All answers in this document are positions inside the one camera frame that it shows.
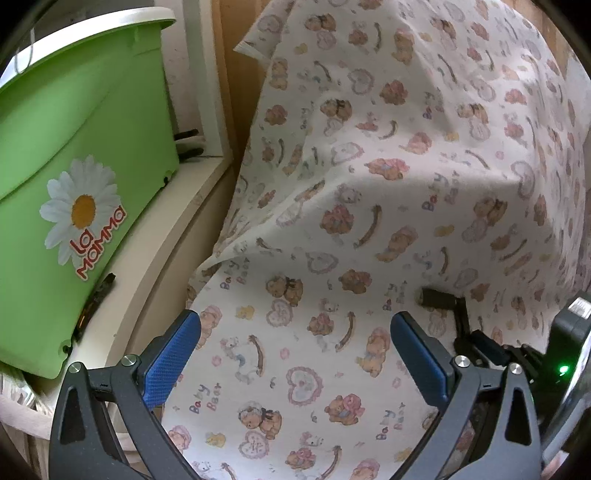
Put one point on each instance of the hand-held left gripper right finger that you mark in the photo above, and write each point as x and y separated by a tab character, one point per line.
422	364

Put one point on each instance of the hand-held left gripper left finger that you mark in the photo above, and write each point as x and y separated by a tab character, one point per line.
171	360

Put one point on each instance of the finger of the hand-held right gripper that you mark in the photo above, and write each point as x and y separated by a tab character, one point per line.
463	323

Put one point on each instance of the dark cylinder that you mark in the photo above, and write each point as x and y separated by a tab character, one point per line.
436	298

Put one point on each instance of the green plastic bin daisy print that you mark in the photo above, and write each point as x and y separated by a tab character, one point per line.
69	138

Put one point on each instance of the bear printed blanket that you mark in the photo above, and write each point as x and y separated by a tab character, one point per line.
369	184

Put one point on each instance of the wooden board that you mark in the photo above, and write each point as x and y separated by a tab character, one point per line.
236	69

